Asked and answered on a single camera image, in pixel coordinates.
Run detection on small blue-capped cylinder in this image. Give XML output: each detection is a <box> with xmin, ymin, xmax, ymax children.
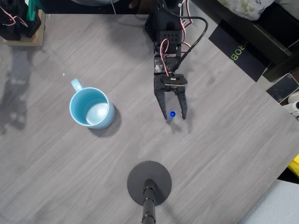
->
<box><xmin>166</xmin><ymin>111</ymin><xmax>177</xmax><ymax>124</ymax></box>

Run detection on light blue mug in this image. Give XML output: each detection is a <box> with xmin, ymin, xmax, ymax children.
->
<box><xmin>69</xmin><ymin>78</ymin><xmax>116</xmax><ymax>130</ymax></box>

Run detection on black box green letters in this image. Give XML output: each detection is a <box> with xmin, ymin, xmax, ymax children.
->
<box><xmin>207</xmin><ymin>19</ymin><xmax>273</xmax><ymax>83</ymax></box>

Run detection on black smartphone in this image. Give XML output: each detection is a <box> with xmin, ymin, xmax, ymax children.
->
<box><xmin>265</xmin><ymin>73</ymin><xmax>299</xmax><ymax>105</ymax></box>

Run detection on white plastic device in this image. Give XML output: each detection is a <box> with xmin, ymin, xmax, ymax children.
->
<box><xmin>281</xmin><ymin>91</ymin><xmax>299</xmax><ymax>121</ymax></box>

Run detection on floral white pillow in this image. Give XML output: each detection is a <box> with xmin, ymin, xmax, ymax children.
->
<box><xmin>217</xmin><ymin>0</ymin><xmax>277</xmax><ymax>21</ymax></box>

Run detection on yellow object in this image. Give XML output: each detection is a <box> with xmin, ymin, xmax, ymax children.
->
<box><xmin>287</xmin><ymin>154</ymin><xmax>299</xmax><ymax>177</ymax></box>

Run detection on light grey cushion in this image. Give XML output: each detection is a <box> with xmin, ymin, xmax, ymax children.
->
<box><xmin>235</xmin><ymin>178</ymin><xmax>299</xmax><ymax>224</ymax></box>

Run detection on wooden base board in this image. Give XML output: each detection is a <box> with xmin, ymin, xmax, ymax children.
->
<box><xmin>2</xmin><ymin>9</ymin><xmax>45</xmax><ymax>47</ymax></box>

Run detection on green clamp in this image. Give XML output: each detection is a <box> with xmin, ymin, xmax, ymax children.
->
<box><xmin>25</xmin><ymin>0</ymin><xmax>41</xmax><ymax>21</ymax></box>

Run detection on black gripper camera mount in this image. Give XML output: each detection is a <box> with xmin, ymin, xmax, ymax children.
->
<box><xmin>163</xmin><ymin>73</ymin><xmax>188</xmax><ymax>87</ymax></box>

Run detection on red white servo wire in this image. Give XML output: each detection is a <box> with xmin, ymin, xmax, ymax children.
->
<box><xmin>179</xmin><ymin>0</ymin><xmax>194</xmax><ymax>53</ymax></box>
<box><xmin>160</xmin><ymin>38</ymin><xmax>171</xmax><ymax>77</ymax></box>

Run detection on black round camera stand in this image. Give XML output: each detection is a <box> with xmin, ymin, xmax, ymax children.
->
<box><xmin>127</xmin><ymin>160</ymin><xmax>173</xmax><ymax>224</ymax></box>

